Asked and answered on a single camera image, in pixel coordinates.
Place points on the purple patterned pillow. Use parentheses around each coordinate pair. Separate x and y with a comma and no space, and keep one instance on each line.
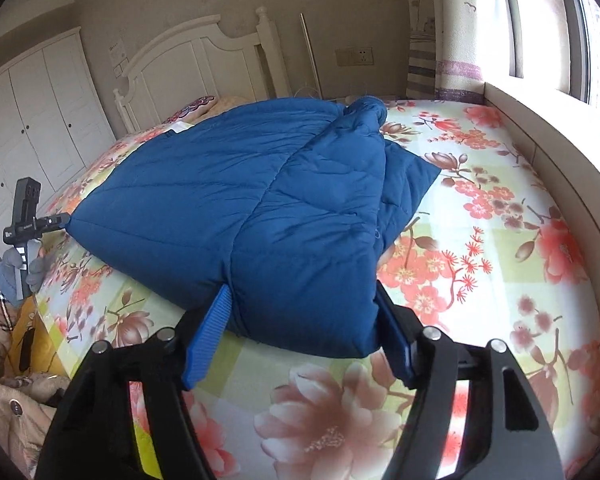
(192,107)

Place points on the bed with floral bedsheet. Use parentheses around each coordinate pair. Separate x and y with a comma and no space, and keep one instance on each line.
(480,260)

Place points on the white wooden headboard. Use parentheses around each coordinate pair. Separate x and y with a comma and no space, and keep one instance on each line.
(195,65)

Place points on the wall light switch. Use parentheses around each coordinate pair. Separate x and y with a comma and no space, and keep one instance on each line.
(120,68)

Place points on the white window ledge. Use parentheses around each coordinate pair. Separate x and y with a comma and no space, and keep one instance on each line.
(570,160)

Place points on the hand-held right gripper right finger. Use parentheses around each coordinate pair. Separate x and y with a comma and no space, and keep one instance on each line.
(397,345)

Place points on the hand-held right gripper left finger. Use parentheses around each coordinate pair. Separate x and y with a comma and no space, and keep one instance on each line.
(210,335)

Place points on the blue quilted jacket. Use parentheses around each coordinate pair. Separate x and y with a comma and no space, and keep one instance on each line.
(230,200)

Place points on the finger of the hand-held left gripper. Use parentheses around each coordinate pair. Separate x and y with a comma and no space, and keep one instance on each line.
(55,222)

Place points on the window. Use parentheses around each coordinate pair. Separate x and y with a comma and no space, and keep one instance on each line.
(580,35)

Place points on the printed curtain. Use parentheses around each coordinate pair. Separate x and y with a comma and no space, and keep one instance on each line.
(455,25)

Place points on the wall power outlet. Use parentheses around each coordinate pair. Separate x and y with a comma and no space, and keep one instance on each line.
(354,56)

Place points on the cream pillow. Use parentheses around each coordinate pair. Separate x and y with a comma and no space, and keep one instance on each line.
(232,102)

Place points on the person's beige quilted coat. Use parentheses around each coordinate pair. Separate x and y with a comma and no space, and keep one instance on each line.
(15,420)

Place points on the white wardrobe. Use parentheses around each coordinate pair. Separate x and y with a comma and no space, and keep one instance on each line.
(45,110)

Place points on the person's left hand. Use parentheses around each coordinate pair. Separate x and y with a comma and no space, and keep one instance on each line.
(36,272)

